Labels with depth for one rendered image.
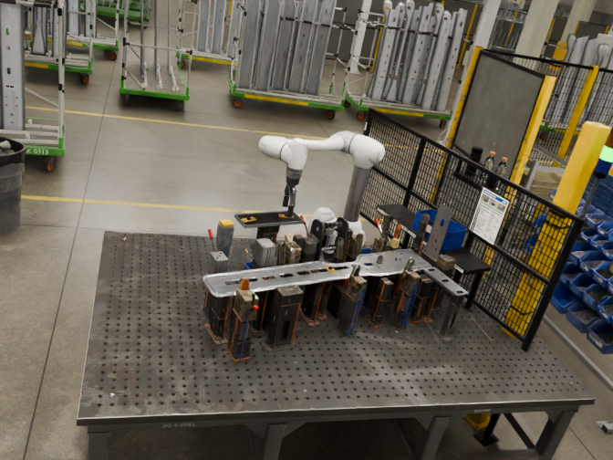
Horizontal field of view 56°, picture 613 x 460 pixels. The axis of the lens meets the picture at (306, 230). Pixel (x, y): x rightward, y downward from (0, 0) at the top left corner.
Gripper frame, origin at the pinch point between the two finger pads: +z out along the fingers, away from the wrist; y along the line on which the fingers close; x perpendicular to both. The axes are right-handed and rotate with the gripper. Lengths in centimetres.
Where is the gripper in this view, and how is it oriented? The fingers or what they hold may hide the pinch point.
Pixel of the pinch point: (287, 209)
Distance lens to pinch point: 324.8
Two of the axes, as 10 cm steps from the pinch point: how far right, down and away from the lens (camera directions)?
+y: 2.1, 4.6, -8.6
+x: 9.6, 0.6, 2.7
